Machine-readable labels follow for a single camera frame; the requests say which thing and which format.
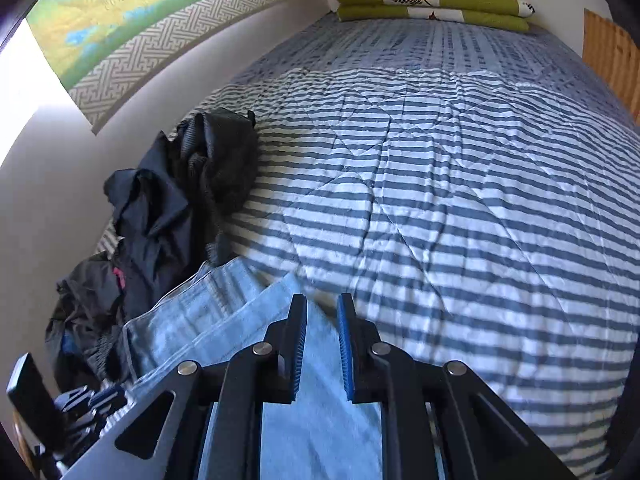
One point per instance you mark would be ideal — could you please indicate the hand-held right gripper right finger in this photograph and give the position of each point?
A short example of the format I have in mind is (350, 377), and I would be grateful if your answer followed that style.
(347, 350)

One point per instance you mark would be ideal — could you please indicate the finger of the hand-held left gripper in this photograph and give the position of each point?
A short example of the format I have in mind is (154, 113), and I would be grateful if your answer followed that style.
(107, 394)
(112, 409)

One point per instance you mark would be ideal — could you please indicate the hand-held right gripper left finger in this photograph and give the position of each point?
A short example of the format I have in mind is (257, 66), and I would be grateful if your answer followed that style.
(297, 340)

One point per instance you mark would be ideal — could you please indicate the faded grey-blue jeans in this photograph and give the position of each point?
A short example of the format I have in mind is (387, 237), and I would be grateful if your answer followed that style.
(225, 300)

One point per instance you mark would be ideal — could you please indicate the dark blue denim garment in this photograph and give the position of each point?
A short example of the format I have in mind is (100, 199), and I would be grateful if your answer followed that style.
(69, 349)

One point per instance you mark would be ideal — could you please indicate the dark grey garment pink tag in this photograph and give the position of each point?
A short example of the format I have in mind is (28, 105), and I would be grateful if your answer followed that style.
(85, 290)

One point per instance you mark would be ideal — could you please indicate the blue white striped quilt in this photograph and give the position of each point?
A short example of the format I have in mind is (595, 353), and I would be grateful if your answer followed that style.
(450, 210)

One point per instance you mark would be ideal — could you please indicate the black jacket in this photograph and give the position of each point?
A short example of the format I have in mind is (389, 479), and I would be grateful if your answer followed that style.
(150, 210)

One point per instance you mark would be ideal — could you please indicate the blue checked bed sheet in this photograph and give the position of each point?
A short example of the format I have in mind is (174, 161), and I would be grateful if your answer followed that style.
(400, 45)

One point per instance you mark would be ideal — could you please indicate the wooden slatted bed rail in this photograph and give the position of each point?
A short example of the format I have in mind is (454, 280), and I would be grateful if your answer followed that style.
(610, 55)

